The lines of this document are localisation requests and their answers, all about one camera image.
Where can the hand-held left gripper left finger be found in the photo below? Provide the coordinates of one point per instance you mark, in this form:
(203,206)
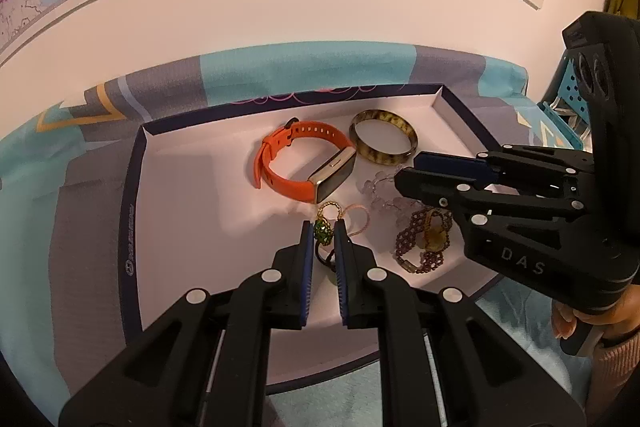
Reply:
(305,277)

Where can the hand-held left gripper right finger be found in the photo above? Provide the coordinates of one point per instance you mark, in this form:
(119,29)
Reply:
(341,277)

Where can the teal grey printed tablecloth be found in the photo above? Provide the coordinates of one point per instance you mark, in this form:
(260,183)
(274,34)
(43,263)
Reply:
(75,187)

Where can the blue pegboard cart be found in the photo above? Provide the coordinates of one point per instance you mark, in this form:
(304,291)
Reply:
(570,87)

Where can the person's right forearm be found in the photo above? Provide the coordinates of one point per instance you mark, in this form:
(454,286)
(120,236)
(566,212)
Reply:
(615,372)

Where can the tortoiseshell bangle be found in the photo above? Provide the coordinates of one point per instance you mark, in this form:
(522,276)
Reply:
(360,148)

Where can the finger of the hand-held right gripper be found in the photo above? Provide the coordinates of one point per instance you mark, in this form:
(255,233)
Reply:
(425,187)
(445,163)

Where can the orange smart watch band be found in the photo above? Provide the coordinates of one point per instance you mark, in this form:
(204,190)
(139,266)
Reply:
(280,182)

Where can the white navy-rimmed box tray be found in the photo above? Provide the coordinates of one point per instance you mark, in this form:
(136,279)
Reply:
(200,207)

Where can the person's right hand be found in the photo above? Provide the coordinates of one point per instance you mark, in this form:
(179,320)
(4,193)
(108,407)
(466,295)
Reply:
(620,312)

